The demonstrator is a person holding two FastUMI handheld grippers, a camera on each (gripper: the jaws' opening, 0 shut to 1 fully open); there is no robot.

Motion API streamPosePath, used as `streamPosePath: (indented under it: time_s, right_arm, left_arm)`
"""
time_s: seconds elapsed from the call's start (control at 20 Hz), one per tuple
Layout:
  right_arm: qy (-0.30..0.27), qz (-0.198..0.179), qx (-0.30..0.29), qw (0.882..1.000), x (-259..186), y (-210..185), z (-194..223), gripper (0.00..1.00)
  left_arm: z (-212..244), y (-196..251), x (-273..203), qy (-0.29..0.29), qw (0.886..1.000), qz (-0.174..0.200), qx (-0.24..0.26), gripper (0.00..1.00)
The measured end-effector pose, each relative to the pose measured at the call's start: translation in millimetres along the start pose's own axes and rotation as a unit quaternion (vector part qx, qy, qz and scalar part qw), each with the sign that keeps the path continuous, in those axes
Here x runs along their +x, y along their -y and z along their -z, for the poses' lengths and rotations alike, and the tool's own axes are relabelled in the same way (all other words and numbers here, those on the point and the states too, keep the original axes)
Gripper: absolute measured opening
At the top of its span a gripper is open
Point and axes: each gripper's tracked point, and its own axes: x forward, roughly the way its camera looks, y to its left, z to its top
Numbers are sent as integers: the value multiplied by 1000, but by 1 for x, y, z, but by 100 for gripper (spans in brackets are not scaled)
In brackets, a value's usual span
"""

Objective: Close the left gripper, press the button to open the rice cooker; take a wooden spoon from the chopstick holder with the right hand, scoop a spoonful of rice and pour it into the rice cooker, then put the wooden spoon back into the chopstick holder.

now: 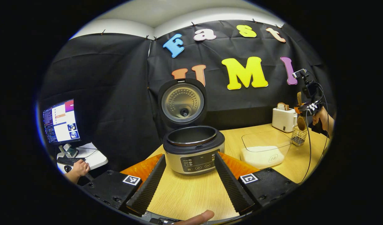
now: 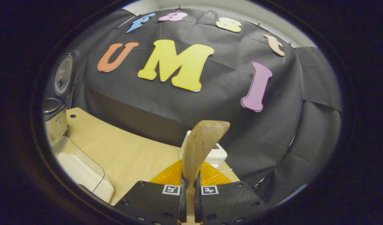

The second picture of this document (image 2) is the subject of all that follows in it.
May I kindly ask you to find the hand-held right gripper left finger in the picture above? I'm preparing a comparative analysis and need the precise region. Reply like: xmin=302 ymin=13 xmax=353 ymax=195
xmin=113 ymin=160 xmax=187 ymax=225

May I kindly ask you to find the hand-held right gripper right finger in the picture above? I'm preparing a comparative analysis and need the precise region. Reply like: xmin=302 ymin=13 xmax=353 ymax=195
xmin=195 ymin=161 xmax=267 ymax=225

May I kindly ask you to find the wooden spoon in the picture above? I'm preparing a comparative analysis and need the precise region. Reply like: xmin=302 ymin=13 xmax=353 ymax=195
xmin=182 ymin=120 xmax=231 ymax=188

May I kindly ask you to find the silver black rice cooker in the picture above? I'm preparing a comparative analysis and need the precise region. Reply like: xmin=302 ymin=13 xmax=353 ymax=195
xmin=42 ymin=50 xmax=81 ymax=146

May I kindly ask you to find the white toaster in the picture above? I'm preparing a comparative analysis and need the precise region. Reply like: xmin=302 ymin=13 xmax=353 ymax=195
xmin=178 ymin=130 xmax=228 ymax=170

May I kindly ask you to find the black backdrop cloth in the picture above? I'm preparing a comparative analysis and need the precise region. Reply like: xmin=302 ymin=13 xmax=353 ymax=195
xmin=43 ymin=8 xmax=342 ymax=205

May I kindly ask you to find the clear glass bowl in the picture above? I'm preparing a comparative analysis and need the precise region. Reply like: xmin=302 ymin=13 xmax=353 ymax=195
xmin=51 ymin=136 xmax=115 ymax=203

